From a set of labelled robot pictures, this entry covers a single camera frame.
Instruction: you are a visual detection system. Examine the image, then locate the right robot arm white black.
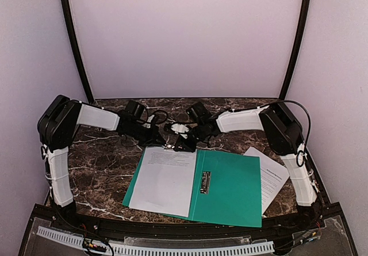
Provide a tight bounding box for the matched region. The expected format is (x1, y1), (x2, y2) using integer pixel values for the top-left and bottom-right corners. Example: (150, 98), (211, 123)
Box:
(168, 101), (317, 207)

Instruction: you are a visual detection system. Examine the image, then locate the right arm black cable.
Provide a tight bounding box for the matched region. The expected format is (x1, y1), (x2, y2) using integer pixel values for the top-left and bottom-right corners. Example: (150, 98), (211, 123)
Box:
(275, 100), (312, 167)

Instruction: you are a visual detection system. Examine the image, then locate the white paper sheet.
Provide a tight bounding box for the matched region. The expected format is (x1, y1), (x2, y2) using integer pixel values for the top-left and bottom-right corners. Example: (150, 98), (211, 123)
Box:
(129, 147), (197, 217)

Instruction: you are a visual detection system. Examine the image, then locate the black frame post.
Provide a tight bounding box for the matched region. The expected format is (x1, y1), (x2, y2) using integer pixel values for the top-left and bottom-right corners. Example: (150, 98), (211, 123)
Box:
(60, 0), (95, 103)
(278, 0), (311, 100)

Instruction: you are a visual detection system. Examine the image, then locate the right printed paper sheet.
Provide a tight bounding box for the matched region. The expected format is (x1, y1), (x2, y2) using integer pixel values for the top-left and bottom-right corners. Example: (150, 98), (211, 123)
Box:
(244, 147), (289, 214)

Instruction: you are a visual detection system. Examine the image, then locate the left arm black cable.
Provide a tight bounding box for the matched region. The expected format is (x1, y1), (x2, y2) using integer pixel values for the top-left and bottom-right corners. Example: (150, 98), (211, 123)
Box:
(119, 110), (170, 147)

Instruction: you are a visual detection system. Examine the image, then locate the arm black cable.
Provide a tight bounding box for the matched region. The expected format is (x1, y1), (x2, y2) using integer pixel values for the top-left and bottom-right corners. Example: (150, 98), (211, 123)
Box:
(275, 100), (312, 167)
(119, 110), (170, 147)

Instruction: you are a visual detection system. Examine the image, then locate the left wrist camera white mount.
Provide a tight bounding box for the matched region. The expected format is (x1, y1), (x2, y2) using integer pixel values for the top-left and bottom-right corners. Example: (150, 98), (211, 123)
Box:
(123, 100), (159, 129)

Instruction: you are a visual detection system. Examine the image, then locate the right black frame post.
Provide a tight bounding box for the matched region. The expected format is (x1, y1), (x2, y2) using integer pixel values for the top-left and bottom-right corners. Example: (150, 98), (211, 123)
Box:
(278, 0), (311, 100)

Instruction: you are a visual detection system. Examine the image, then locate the metal centre spring clip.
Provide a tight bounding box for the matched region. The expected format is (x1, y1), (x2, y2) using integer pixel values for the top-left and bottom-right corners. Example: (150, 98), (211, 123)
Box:
(200, 171), (211, 194)

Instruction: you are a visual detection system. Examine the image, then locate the metal top clip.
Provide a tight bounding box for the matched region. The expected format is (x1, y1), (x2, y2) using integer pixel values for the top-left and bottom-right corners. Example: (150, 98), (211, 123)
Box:
(163, 145), (176, 151)

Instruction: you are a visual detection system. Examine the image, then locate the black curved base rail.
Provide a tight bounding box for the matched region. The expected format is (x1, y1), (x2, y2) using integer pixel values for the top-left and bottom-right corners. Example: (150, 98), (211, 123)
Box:
(30, 203), (342, 241)

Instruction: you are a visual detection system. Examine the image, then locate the white slotted cable duct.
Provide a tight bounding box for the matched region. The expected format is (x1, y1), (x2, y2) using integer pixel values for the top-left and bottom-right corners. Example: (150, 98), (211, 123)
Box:
(37, 226), (275, 255)

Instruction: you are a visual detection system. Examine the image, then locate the left black frame post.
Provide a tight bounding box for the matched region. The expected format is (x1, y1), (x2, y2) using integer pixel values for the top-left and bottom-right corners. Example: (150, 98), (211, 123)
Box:
(60, 0), (95, 103)

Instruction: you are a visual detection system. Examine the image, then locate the green plastic folder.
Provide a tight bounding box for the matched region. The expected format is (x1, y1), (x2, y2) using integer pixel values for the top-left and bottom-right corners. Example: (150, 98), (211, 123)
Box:
(122, 150), (262, 228)

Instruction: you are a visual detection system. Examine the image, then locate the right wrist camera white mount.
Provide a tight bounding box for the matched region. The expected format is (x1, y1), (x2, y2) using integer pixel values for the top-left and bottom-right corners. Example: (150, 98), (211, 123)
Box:
(163, 102), (213, 137)

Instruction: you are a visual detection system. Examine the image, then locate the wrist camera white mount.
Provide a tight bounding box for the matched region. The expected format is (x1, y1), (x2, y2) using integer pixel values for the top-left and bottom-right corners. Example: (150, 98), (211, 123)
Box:
(123, 100), (159, 129)
(163, 102), (213, 137)

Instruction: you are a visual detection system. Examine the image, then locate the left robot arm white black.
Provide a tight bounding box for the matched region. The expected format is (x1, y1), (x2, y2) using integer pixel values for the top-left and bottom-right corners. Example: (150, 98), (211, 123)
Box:
(37, 95), (166, 208)

